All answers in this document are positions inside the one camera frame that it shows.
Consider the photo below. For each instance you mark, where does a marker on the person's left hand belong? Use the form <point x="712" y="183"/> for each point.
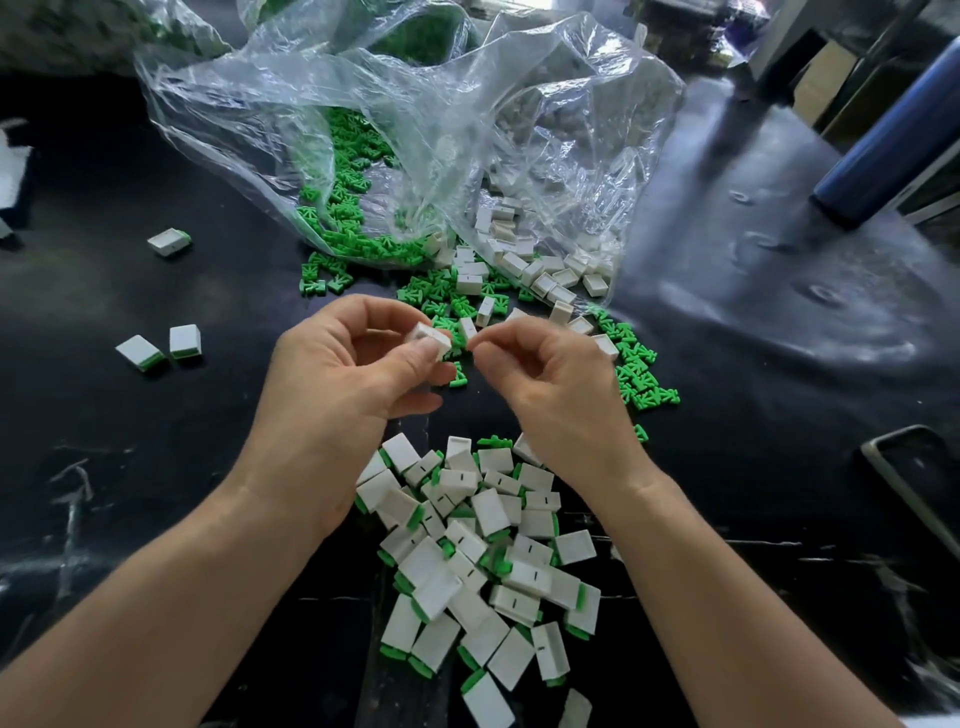
<point x="338" y="405"/>

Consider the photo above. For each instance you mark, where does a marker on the person's right hand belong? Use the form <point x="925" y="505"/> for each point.
<point x="563" y="398"/>

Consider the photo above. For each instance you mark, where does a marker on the white plastic part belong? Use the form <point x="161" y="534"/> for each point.
<point x="434" y="338"/>

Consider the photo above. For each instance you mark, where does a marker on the heap of white caps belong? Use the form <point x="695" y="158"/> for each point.
<point x="525" y="270"/>

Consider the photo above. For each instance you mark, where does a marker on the assembled white-green part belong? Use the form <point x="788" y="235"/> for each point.
<point x="185" y="342"/>
<point x="5" y="230"/>
<point x="140" y="353"/>
<point x="170" y="242"/>

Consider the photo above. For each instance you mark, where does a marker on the pile of green clips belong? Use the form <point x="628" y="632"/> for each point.
<point x="345" y="210"/>

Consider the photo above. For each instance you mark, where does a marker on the pile of assembled white-green pieces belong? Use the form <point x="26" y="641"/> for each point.
<point x="480" y="585"/>

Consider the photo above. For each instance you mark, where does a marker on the person's left forearm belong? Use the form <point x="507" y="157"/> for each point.
<point x="143" y="623"/>

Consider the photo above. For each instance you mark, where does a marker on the person's right forearm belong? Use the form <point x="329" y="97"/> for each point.
<point x="735" y="623"/>

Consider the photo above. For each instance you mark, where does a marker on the clear plastic bag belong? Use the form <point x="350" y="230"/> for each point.
<point x="578" y="113"/>

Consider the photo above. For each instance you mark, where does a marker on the black smartphone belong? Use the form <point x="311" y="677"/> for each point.
<point x="918" y="495"/>

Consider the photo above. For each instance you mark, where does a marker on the plastic bag full of green pieces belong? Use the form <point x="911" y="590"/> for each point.
<point x="420" y="27"/>

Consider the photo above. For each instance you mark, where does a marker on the white paper sheet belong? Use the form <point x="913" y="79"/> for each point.
<point x="11" y="173"/>

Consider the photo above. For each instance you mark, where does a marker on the brown cardboard box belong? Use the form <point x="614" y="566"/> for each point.
<point x="827" y="78"/>

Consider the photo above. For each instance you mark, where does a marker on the blue cylinder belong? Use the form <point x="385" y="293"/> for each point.
<point x="894" y="135"/>

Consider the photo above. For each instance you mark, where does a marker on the large bag of assembled pieces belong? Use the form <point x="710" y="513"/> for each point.
<point x="90" y="33"/>

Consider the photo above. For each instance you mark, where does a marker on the white metal frame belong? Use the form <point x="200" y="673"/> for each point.
<point x="777" y="38"/>

